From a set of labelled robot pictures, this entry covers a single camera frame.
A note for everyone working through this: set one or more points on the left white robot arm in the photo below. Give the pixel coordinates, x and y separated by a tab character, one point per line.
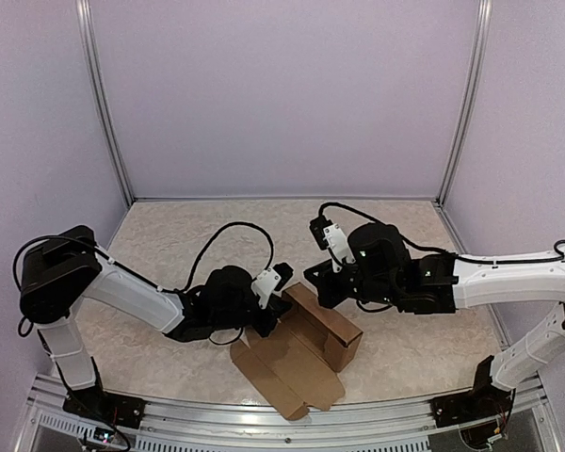
55	274

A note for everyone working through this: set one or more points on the front aluminium frame rail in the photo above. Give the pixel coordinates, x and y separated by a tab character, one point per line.
401	425

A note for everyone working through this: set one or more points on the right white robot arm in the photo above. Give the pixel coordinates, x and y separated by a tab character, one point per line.
443	282

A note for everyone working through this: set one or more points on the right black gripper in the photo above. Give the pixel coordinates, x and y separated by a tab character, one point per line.
330	296

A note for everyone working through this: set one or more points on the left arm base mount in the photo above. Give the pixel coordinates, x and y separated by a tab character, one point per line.
112	409

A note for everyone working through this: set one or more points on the right aluminium frame post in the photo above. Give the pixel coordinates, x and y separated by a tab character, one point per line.
475	67

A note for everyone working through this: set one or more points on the brown cardboard box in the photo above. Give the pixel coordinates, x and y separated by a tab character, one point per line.
297	366

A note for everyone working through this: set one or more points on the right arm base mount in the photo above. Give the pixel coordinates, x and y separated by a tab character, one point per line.
481	401

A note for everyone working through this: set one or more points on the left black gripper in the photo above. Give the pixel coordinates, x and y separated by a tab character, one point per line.
277	307

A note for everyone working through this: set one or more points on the aluminium frame post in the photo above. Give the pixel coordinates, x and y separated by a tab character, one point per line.
475	67
97	85

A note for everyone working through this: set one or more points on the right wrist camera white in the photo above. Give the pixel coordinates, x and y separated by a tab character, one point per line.
330	237

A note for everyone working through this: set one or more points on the left aluminium frame post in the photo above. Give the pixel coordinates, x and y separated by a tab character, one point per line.
97	85

